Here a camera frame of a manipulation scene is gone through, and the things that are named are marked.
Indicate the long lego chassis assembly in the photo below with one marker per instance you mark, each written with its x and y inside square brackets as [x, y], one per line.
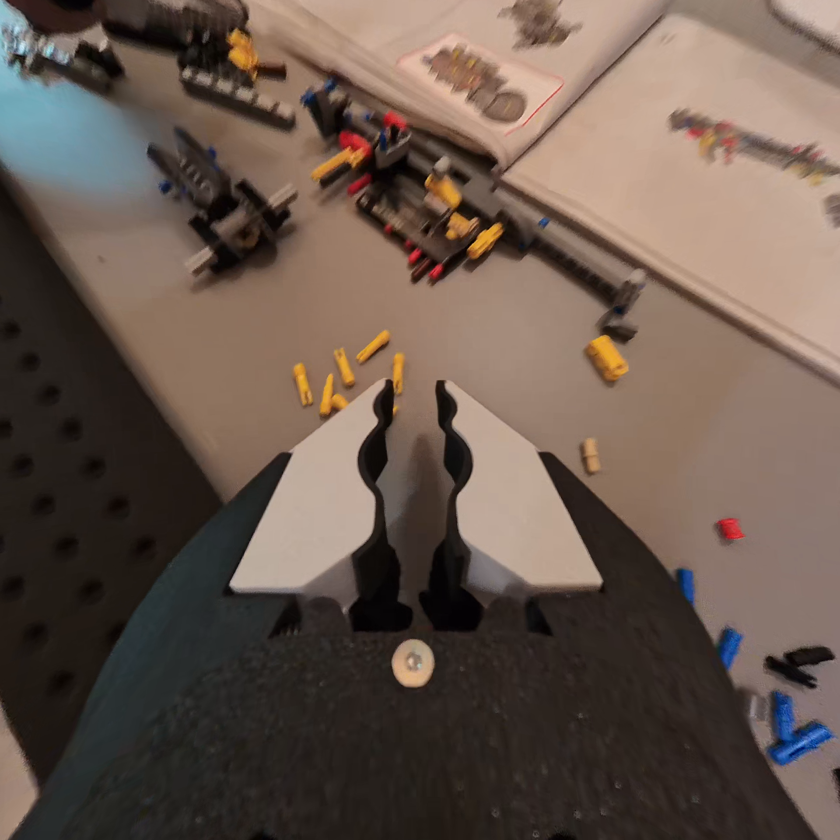
[426, 210]

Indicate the grey lego gear assembly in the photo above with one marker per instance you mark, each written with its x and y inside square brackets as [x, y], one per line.
[223, 203]

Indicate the yellow lego connector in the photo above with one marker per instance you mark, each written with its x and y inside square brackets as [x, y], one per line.
[607, 358]

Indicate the dark grey lego elbow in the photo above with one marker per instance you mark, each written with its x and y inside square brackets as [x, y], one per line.
[618, 328]

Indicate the lego instruction booklet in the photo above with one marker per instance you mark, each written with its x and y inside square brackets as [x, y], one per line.
[656, 197]

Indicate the pile of lego beams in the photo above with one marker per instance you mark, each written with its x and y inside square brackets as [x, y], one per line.
[197, 39]

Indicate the group of yellow lego pins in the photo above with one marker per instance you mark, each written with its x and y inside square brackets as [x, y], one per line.
[343, 367]

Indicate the light grey long lego bar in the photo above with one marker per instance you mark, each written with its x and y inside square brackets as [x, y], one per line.
[236, 98]

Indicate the tan lego pin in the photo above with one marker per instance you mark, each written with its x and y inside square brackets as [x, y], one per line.
[590, 456]

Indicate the heap of small lego pieces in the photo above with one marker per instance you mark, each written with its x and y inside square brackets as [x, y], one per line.
[787, 722]

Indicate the black perforated foam pad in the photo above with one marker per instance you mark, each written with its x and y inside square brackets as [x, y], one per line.
[79, 492]

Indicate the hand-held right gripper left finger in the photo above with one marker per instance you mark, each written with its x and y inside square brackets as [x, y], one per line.
[308, 525]

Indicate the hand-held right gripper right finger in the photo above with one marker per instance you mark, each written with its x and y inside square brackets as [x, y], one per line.
[525, 525]

